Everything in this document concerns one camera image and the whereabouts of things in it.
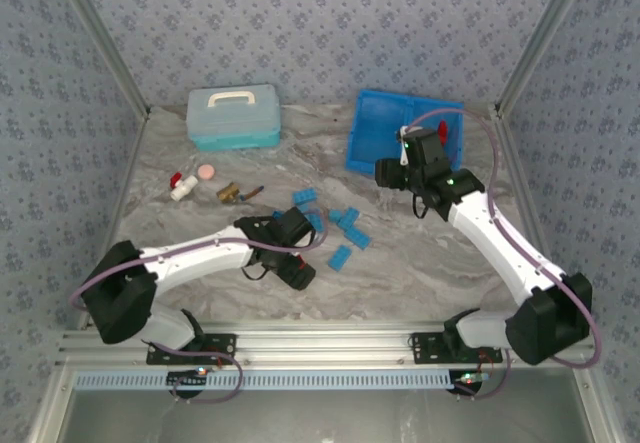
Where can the blue plastic bin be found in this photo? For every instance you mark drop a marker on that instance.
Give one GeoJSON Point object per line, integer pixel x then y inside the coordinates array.
{"type": "Point", "coordinates": [375, 123]}

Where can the pink round disc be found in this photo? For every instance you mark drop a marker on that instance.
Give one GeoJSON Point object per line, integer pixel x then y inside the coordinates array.
{"type": "Point", "coordinates": [206, 172]}

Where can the small circuit board with LED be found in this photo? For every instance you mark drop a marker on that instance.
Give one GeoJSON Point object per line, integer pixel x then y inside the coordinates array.
{"type": "Point", "coordinates": [192, 375]}
{"type": "Point", "coordinates": [472, 378]}

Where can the red rounded lego brick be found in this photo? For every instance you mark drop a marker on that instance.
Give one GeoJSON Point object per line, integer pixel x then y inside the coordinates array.
{"type": "Point", "coordinates": [442, 131]}

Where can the small blue lego brick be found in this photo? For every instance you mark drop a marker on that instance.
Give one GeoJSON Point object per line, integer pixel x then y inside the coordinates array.
{"type": "Point", "coordinates": [335, 215]}

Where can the brass pipe fitting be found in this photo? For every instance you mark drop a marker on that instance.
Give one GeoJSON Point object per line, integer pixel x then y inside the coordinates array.
{"type": "Point", "coordinates": [228, 192]}

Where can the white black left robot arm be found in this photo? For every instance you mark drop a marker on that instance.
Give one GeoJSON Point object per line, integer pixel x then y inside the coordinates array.
{"type": "Point", "coordinates": [200, 258]}

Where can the long aluminium mounting rail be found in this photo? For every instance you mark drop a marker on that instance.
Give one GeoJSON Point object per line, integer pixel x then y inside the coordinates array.
{"type": "Point", "coordinates": [320, 345]}

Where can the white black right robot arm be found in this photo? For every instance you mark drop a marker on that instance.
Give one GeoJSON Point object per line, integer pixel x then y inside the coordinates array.
{"type": "Point", "coordinates": [490, 243]}

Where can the small blue orange pen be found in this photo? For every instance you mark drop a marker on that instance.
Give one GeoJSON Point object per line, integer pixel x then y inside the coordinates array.
{"type": "Point", "coordinates": [252, 192]}

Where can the aluminium side rail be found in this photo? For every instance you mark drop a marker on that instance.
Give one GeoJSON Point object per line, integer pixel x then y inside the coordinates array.
{"type": "Point", "coordinates": [517, 173]}
{"type": "Point", "coordinates": [121, 198]}

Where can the aluminium frame post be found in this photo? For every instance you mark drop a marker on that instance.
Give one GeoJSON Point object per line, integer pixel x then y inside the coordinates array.
{"type": "Point", "coordinates": [102, 38]}
{"type": "Point", "coordinates": [542, 38]}

